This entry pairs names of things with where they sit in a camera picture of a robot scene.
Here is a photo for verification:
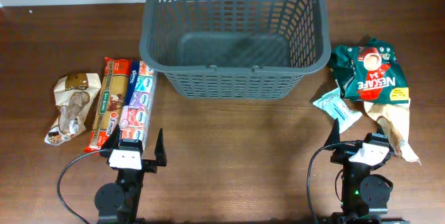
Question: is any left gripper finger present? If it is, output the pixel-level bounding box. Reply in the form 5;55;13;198
100;125;120;157
154;128;167;167

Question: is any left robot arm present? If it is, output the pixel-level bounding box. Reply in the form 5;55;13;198
95;127;167;224

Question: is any grey plastic basket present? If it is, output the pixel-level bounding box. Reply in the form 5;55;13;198
139;0;331;100

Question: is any green Nescafe coffee bag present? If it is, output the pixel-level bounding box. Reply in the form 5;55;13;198
327;38;421;163

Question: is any San Remo spaghetti packet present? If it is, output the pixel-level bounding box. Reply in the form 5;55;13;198
84;58;131;153

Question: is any white teal wipes packet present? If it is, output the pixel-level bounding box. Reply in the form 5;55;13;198
313;88;362;134

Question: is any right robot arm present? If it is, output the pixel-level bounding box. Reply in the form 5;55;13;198
324;120;407;224

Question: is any brown cookie bag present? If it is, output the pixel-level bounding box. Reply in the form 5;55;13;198
44;73;102;145

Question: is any Kleenex tissue multipack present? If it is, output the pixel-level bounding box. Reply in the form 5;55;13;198
120;61;157;149

